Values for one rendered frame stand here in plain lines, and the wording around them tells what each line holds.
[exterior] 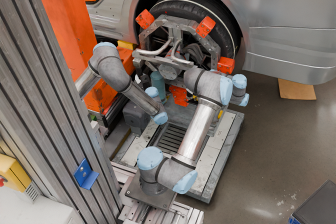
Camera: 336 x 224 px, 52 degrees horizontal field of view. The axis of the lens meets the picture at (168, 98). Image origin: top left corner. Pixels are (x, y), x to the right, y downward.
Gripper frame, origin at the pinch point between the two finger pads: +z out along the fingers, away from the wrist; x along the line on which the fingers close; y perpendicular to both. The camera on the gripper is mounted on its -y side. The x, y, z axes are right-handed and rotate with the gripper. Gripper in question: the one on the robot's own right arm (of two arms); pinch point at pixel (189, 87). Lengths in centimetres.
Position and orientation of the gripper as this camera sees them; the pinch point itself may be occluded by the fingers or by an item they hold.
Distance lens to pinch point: 205.5
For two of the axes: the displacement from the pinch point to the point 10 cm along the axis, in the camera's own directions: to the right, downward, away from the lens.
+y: -0.8, -6.9, -7.2
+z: -9.1, -2.5, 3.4
